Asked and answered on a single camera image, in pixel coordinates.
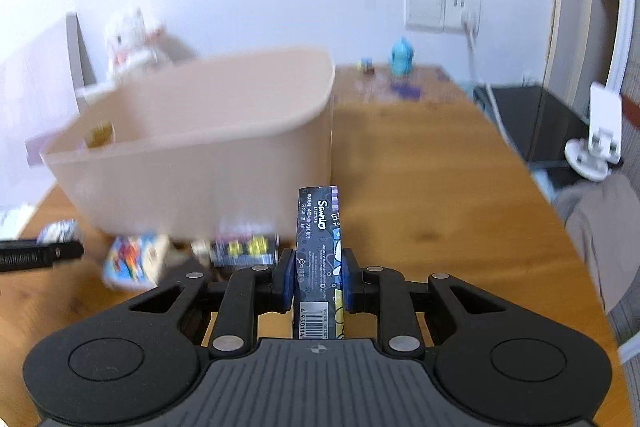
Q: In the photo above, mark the white phone stand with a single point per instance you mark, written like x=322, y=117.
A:
x=600, y=132

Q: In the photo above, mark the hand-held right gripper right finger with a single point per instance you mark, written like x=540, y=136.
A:
x=350, y=282

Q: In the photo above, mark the white wall socket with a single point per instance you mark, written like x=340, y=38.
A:
x=462, y=14

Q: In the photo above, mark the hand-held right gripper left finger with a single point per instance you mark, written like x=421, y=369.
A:
x=286, y=279

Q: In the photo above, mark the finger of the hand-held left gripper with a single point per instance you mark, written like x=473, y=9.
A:
x=35, y=255

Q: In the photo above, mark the black side table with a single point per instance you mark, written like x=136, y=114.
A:
x=537, y=122

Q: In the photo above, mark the white and blue packet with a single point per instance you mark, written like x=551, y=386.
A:
x=59, y=232

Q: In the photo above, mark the grey upright board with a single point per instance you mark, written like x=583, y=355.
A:
x=80, y=57

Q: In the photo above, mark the dark box with yellow print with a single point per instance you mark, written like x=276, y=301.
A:
x=245, y=249

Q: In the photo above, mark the colourful cartoon packet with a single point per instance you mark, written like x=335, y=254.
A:
x=132, y=263

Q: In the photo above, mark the person's trousered leg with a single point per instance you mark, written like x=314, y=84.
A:
x=605, y=237

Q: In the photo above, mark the yellow item in bin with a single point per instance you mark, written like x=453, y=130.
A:
x=101, y=134

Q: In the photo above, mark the dark blue cartoon box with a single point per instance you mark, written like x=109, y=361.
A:
x=317, y=252

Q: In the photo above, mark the purple sticker sheet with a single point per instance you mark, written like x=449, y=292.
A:
x=407, y=89

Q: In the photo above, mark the beige plastic storage bin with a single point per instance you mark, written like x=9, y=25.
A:
x=200, y=157

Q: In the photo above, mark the blue figurine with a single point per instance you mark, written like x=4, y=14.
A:
x=403, y=56

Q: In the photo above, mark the white plush toy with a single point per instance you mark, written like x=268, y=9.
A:
x=131, y=42

